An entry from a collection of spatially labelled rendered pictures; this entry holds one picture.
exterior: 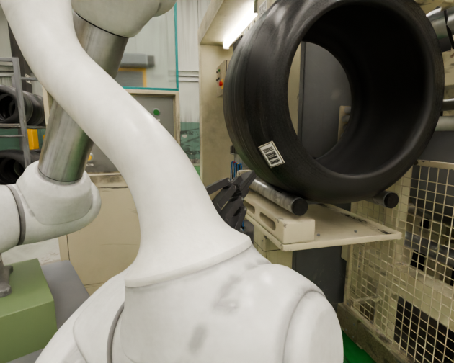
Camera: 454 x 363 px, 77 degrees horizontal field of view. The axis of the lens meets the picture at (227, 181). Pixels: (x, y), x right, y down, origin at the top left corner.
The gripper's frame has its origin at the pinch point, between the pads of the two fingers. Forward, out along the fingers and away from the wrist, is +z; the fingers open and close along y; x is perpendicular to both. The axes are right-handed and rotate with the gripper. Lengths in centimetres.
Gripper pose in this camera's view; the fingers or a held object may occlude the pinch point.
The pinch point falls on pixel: (242, 183)
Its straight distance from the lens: 55.4
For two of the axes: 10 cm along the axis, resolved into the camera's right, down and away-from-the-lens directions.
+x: 7.5, -2.3, -6.2
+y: 4.8, 8.3, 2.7
